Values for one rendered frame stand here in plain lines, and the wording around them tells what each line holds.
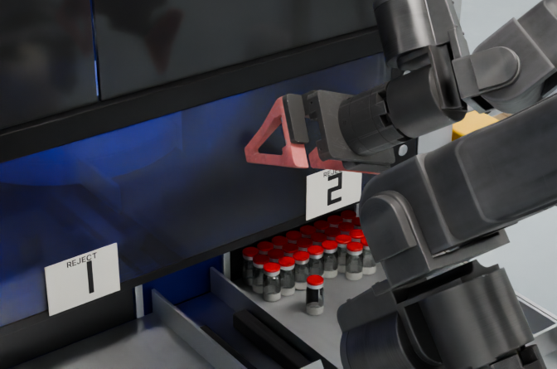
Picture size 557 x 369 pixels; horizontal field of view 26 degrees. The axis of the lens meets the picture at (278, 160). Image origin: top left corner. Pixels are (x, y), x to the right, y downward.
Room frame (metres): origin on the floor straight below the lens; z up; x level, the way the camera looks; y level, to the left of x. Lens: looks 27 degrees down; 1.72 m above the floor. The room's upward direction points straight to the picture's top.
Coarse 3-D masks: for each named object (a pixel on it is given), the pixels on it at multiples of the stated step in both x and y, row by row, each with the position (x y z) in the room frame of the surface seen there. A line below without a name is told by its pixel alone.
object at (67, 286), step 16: (80, 256) 1.08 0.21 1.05; (96, 256) 1.09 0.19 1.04; (112, 256) 1.10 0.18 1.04; (48, 272) 1.06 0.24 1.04; (64, 272) 1.07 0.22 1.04; (80, 272) 1.08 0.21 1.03; (96, 272) 1.09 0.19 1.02; (112, 272) 1.10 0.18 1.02; (48, 288) 1.06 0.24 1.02; (64, 288) 1.07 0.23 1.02; (80, 288) 1.08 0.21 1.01; (96, 288) 1.09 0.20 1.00; (112, 288) 1.10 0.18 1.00; (48, 304) 1.05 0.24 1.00; (64, 304) 1.06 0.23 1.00
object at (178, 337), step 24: (168, 312) 1.19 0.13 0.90; (96, 336) 1.17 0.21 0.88; (120, 336) 1.17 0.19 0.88; (144, 336) 1.17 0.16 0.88; (168, 336) 1.17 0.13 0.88; (192, 336) 1.15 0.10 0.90; (48, 360) 1.12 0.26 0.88; (72, 360) 1.12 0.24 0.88; (96, 360) 1.12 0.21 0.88; (120, 360) 1.12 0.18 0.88; (144, 360) 1.12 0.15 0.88; (168, 360) 1.12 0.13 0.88; (192, 360) 1.12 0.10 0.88; (216, 360) 1.11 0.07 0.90
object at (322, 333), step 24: (216, 288) 1.26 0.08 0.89; (240, 288) 1.27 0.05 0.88; (336, 288) 1.27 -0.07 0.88; (360, 288) 1.27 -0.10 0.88; (264, 312) 1.17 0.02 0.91; (288, 312) 1.22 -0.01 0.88; (336, 312) 1.22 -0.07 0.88; (528, 312) 1.18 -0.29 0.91; (288, 336) 1.14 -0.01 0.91; (312, 336) 1.17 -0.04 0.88; (336, 336) 1.17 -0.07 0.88; (552, 336) 1.14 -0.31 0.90; (312, 360) 1.10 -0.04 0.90; (336, 360) 1.12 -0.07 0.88
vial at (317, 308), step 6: (312, 288) 1.21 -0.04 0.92; (318, 288) 1.21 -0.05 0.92; (306, 294) 1.22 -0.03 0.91; (312, 294) 1.21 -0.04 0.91; (318, 294) 1.21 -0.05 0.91; (306, 300) 1.22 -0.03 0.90; (312, 300) 1.21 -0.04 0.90; (318, 300) 1.21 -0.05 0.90; (306, 306) 1.22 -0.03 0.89; (312, 306) 1.21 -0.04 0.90; (318, 306) 1.21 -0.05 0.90; (312, 312) 1.21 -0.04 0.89; (318, 312) 1.21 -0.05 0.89
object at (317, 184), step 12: (312, 180) 1.26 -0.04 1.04; (324, 180) 1.27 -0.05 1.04; (336, 180) 1.28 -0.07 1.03; (348, 180) 1.29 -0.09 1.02; (360, 180) 1.30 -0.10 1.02; (312, 192) 1.26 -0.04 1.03; (324, 192) 1.27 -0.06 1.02; (336, 192) 1.28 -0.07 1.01; (348, 192) 1.29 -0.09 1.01; (360, 192) 1.30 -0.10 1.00; (312, 204) 1.26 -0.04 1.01; (324, 204) 1.27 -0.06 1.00; (336, 204) 1.28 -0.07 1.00; (348, 204) 1.29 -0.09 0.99; (312, 216) 1.26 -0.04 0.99
